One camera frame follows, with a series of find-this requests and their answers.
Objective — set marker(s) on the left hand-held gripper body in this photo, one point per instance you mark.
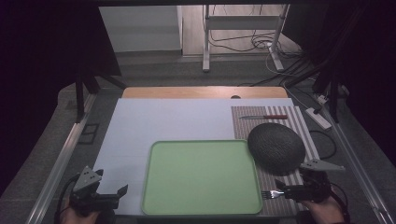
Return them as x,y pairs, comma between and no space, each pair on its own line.
85,182

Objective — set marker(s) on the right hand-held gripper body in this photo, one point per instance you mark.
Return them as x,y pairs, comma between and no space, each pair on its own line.
314,183

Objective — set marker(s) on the silver metal fork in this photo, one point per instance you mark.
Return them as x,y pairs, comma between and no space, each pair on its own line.
271,194

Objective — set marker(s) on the person's right hand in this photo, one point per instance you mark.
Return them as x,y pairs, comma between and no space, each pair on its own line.
323,213

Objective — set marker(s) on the person's left hand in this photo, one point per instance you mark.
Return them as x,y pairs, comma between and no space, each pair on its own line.
74,217

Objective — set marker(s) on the dark green netted melon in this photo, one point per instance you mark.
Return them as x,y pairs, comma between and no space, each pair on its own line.
275,152

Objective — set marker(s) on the long white power strip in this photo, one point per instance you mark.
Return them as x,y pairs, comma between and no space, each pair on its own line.
318,118

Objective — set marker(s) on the striped placemat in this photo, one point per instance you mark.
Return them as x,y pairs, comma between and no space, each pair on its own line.
246,124

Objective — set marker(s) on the green plastic tray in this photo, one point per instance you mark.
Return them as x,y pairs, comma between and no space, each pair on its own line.
201,177

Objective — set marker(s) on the pale blue table sheet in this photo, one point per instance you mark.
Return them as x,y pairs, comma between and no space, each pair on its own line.
162,121

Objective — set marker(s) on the black metal stand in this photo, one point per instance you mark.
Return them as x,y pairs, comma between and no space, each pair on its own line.
80,93
333,93

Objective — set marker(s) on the small white power strip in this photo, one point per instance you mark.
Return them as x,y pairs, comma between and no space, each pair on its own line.
322,99

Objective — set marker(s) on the white board panel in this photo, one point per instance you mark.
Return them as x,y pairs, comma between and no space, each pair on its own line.
140,29

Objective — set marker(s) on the metal floor rail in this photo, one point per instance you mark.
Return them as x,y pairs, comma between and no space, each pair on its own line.
358,161
59,168

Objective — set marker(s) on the black floor bracket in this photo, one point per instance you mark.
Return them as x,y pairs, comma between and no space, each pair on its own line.
88,133

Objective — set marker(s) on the white metal desk frame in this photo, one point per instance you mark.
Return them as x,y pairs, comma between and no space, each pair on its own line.
206,37

